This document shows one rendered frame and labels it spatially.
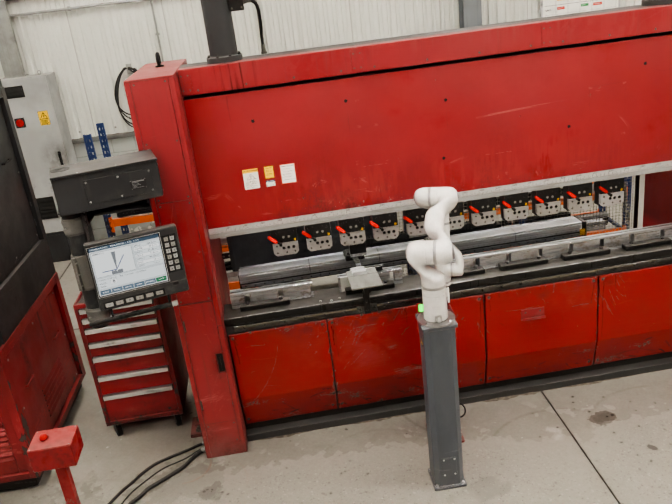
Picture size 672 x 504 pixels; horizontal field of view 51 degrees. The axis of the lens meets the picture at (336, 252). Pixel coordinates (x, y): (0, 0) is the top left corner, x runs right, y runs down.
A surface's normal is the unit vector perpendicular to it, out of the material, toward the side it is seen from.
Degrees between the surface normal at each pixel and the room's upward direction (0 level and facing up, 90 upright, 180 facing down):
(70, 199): 90
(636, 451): 0
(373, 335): 90
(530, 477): 0
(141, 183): 90
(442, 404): 90
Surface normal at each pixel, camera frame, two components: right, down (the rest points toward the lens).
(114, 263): 0.36, 0.30
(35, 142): 0.10, 0.36
